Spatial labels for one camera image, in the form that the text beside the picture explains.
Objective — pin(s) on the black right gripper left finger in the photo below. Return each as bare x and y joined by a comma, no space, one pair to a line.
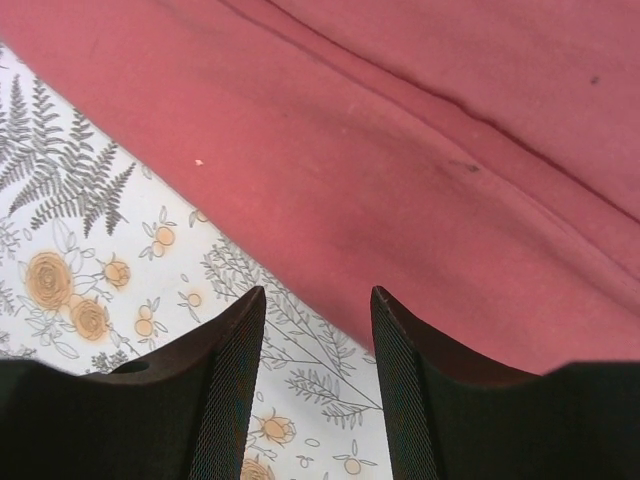
179,412

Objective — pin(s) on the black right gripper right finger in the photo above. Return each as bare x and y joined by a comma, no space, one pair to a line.
453,413

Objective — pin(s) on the red t shirt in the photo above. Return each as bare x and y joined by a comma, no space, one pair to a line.
479,159

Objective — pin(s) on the floral patterned table mat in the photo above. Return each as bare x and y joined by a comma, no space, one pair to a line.
102,262

